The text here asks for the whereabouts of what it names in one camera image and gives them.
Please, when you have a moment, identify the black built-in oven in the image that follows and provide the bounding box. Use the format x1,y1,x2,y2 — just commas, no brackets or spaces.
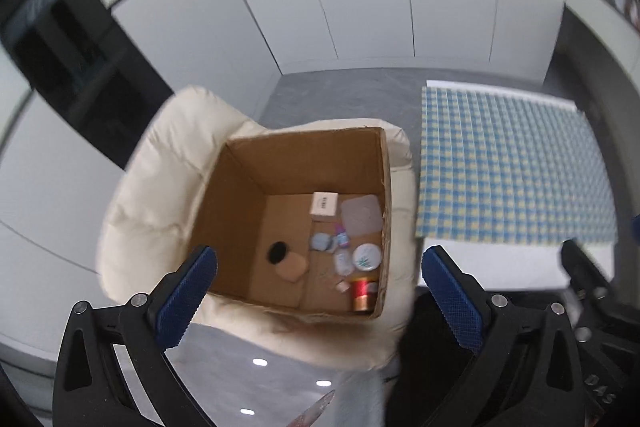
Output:
0,0,176,168

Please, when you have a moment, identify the brown cardboard box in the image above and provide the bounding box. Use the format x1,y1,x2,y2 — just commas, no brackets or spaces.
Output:
189,127,392,319

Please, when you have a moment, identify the white round powder compact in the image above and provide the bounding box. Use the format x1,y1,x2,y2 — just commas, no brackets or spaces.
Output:
352,244,381,271

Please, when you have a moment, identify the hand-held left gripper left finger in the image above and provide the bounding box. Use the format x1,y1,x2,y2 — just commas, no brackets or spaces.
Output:
52,244,218,427

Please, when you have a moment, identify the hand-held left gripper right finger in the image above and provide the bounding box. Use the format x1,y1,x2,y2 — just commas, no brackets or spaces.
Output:
421,245,586,427

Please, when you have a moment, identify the clear oval plastic case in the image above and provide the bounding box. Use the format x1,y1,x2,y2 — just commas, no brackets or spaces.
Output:
341,196,385,238

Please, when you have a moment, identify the cream padded chair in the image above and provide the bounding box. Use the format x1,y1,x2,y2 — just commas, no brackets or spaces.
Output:
97,86,416,370

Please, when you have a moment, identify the red tin can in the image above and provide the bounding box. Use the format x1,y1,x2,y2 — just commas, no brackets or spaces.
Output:
350,276,379,314

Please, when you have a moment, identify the beige powder puff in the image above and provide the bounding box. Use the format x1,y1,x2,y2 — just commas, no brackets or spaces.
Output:
276,253,308,285

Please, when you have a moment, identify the small clear jar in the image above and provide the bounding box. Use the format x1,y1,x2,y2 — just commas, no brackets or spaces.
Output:
309,232,337,253

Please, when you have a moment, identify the small white cardboard box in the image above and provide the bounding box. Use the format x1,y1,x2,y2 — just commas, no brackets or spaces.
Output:
310,192,338,223

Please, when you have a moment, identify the blue yellow checkered tablecloth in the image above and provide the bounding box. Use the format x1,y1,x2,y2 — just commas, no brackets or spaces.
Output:
415,85,618,244

